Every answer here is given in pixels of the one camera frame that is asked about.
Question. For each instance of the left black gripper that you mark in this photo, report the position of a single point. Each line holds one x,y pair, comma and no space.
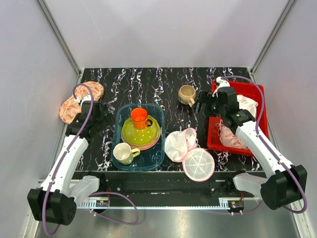
108,119

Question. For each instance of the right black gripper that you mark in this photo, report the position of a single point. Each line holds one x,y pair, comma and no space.
203,96

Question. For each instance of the floral pink laundry bag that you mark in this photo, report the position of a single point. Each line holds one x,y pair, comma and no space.
69,109

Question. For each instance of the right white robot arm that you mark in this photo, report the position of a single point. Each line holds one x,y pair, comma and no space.
284,183

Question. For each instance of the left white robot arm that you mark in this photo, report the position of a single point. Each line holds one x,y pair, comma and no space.
55,201

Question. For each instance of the white pink-trimmed bra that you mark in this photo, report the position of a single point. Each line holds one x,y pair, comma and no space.
249,104

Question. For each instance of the pink satin bra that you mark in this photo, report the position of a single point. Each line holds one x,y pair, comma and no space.
228,139

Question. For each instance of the white mesh laundry bag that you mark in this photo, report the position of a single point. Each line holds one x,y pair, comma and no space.
182,147

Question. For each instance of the beige ceramic mug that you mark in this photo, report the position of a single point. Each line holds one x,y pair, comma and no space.
187,95

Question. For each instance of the orange plastic cup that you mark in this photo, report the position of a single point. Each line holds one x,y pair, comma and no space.
140,118

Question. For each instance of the green dotted bowl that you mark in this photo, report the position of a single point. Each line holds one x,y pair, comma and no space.
140,137

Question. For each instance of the red plastic tray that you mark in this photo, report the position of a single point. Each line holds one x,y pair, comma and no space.
246,89

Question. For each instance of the pink plate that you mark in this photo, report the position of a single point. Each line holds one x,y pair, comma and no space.
144,147

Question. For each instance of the blue transparent plastic bin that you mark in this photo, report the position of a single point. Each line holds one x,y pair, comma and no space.
149,159

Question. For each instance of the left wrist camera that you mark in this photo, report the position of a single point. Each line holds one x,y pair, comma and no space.
85,98

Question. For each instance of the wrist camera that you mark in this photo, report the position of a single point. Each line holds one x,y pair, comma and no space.
85,98
221,83

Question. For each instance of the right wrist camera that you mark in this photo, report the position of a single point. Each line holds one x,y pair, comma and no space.
221,83

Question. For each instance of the cream mug yellow handle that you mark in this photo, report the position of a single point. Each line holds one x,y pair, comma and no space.
125,154

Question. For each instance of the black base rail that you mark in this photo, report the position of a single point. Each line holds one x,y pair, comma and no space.
166,182

